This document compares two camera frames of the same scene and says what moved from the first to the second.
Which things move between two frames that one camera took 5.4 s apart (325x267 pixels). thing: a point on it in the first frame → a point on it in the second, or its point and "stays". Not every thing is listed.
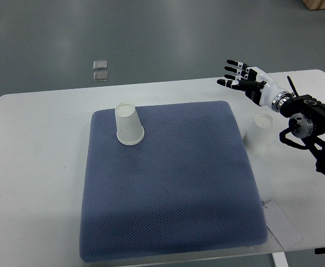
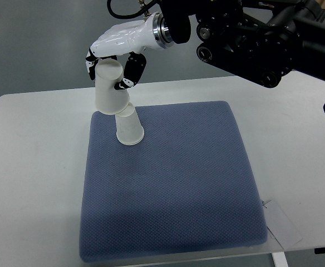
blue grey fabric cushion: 187,186 stays
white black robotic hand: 258,86 → 127,43
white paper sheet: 280,226 stays
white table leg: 279,258 stays
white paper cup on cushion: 129,130 stays
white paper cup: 256,138 → 109,100
